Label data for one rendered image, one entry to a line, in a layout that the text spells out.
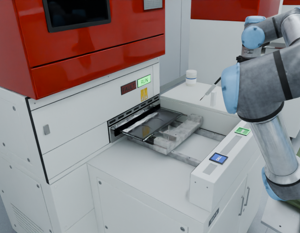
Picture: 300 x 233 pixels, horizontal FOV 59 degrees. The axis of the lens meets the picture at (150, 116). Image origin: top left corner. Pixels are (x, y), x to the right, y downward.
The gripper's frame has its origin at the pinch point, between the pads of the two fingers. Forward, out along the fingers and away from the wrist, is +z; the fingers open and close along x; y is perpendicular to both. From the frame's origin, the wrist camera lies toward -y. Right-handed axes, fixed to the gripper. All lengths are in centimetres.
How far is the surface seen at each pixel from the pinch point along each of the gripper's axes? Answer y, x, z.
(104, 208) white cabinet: 49, 46, 53
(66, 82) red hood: 54, 52, -14
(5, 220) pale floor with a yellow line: 148, 63, 111
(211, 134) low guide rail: 19.3, -8.0, 26.1
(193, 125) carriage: 29.1, -5.5, 22.6
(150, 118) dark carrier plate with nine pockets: 52, 3, 21
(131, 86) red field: 58, 11, 1
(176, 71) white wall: 208, -273, 88
